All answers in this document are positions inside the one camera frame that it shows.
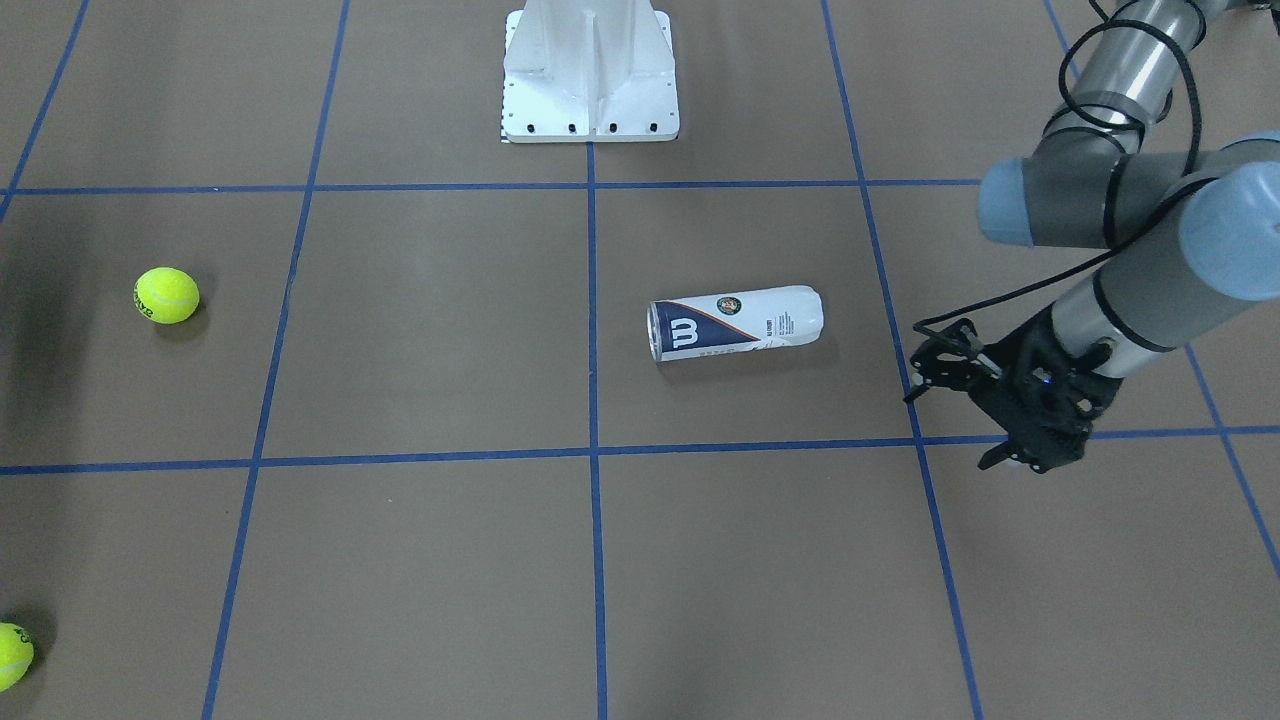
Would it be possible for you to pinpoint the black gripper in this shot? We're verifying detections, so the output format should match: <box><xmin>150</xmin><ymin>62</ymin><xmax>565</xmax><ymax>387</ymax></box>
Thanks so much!
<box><xmin>904</xmin><ymin>307</ymin><xmax>1123</xmax><ymax>474</ymax></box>

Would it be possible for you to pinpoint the white tennis ball can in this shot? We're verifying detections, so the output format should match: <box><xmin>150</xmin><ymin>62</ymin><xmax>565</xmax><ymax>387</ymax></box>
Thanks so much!
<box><xmin>646</xmin><ymin>284</ymin><xmax>826</xmax><ymax>363</ymax></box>

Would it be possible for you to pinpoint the yellow tennis ball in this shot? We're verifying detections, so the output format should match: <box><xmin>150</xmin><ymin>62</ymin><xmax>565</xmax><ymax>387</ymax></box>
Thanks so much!
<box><xmin>133</xmin><ymin>266</ymin><xmax>201</xmax><ymax>325</ymax></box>
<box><xmin>0</xmin><ymin>623</ymin><xmax>35</xmax><ymax>692</ymax></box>

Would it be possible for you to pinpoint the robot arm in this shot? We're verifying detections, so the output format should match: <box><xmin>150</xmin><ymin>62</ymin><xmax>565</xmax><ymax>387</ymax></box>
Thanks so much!
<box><xmin>905</xmin><ymin>1</ymin><xmax>1277</xmax><ymax>474</ymax></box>

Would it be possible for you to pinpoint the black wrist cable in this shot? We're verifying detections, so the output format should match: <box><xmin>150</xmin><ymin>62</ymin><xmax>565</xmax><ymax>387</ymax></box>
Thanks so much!
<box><xmin>913</xmin><ymin>0</ymin><xmax>1216</xmax><ymax>336</ymax></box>

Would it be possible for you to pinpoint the white pedestal column base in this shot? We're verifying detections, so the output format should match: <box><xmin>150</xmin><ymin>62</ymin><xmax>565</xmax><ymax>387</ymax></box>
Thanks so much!
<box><xmin>500</xmin><ymin>1</ymin><xmax>681</xmax><ymax>143</ymax></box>

